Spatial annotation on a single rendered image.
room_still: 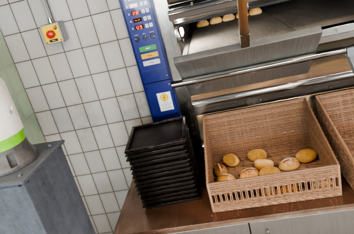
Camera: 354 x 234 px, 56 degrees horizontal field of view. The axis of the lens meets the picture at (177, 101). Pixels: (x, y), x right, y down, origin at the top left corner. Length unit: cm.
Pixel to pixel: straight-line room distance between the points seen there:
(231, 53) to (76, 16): 89
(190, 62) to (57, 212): 70
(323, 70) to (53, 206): 140
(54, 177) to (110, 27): 98
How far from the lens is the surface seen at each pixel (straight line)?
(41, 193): 99
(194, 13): 158
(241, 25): 116
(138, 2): 172
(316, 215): 158
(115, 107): 192
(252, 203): 157
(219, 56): 130
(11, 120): 98
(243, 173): 169
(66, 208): 109
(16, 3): 197
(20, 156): 100
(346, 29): 187
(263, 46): 131
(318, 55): 145
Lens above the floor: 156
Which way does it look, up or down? 19 degrees down
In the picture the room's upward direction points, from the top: 14 degrees counter-clockwise
